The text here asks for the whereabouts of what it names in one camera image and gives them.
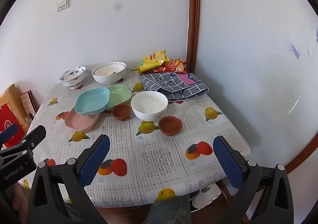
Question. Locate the yellow chip bag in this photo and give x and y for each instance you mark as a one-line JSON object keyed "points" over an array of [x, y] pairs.
{"points": [[151, 62]]}

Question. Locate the grey checked cloth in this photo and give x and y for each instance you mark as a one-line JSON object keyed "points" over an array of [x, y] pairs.
{"points": [[193, 88]]}

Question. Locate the green square plate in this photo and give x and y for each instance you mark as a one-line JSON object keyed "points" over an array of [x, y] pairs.
{"points": [[120, 96]]}

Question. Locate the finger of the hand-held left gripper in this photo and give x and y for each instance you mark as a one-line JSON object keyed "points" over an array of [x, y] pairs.
{"points": [[33, 137], [8, 134]]}

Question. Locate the red chip bag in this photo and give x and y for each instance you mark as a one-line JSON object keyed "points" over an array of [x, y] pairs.
{"points": [[174, 65]]}

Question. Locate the white light switch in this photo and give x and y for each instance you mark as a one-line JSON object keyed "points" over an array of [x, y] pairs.
{"points": [[62, 3]]}

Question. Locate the cream bowl with red print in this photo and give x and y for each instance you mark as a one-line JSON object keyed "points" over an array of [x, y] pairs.
{"points": [[106, 70]]}

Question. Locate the shallow brown dish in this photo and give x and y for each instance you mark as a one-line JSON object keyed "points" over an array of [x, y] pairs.
{"points": [[170, 127]]}

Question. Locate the brown wooden baseboard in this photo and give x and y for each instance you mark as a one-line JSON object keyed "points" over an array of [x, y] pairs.
{"points": [[303, 157]]}

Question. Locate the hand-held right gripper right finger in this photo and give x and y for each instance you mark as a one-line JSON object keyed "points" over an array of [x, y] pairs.
{"points": [[228, 164]]}

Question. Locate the fruit printed lace tablecloth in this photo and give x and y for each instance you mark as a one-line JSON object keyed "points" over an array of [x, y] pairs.
{"points": [[154, 154]]}

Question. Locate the plain white bowl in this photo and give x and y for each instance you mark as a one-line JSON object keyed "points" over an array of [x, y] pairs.
{"points": [[149, 104]]}

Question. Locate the person's trouser leg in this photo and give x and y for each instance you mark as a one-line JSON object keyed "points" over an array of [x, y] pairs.
{"points": [[166, 211]]}

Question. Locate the patterned book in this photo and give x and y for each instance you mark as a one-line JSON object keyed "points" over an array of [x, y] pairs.
{"points": [[27, 102]]}

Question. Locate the blue square plate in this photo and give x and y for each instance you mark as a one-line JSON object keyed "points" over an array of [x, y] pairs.
{"points": [[92, 101]]}

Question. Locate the brown wooden door frame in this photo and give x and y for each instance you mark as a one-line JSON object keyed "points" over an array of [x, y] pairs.
{"points": [[193, 15]]}

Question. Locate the white plastic object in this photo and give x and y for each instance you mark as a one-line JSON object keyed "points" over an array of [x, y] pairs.
{"points": [[206, 196]]}

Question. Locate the blue patterned white bowl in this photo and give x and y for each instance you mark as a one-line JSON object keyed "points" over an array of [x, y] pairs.
{"points": [[72, 77]]}

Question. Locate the red box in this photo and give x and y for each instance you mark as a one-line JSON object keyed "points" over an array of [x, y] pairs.
{"points": [[10, 117]]}

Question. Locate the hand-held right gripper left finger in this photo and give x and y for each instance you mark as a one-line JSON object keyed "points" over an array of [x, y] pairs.
{"points": [[95, 159]]}

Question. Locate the pink square plate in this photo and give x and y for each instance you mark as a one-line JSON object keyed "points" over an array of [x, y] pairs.
{"points": [[79, 123]]}

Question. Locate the pink paper slip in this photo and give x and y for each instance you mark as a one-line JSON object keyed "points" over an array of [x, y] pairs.
{"points": [[186, 80]]}

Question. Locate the small brown bowl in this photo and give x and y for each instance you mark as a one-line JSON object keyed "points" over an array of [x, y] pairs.
{"points": [[121, 113]]}

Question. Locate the large white bowl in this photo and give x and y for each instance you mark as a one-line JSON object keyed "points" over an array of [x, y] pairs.
{"points": [[106, 79]]}

